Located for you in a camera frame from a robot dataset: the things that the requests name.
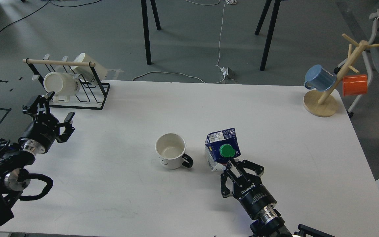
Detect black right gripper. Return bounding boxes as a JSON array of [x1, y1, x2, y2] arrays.
[[220, 159, 280, 221]]

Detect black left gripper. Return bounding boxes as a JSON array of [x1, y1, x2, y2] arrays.
[[18, 92, 75, 154]]

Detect blue white milk carton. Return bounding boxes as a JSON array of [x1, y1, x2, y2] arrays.
[[204, 128, 241, 172]]

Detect white smiley face mug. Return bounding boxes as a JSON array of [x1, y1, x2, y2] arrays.
[[155, 133, 194, 170]]

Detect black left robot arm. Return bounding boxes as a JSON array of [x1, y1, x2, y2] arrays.
[[0, 92, 75, 227]]

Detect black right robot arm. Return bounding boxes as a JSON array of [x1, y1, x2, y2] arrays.
[[220, 158, 331, 237]]

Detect blue metal cup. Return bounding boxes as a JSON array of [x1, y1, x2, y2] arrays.
[[304, 65, 337, 92]]

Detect orange metal cup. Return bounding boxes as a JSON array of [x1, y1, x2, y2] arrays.
[[342, 74, 367, 96]]

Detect cream mug front in rack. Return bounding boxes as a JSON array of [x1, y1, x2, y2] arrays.
[[43, 72, 81, 103]]

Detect white power adapter plug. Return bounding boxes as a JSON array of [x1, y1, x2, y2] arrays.
[[220, 67, 236, 80]]

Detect wooden mug tree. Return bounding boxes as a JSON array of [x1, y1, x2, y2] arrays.
[[303, 33, 379, 118]]

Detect black stand legs left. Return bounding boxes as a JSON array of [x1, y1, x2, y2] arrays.
[[141, 0, 162, 65]]

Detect black stand legs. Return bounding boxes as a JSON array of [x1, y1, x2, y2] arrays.
[[255, 0, 281, 71], [141, 0, 162, 65]]

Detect black stand legs right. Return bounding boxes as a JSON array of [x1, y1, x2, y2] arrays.
[[255, 0, 281, 71]]

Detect black wire cup rack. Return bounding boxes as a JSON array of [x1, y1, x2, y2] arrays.
[[22, 57, 110, 110]]

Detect white power cable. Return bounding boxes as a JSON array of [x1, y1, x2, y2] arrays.
[[132, 0, 238, 83]]

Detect black floor cable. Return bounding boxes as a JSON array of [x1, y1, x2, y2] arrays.
[[0, 0, 102, 56]]

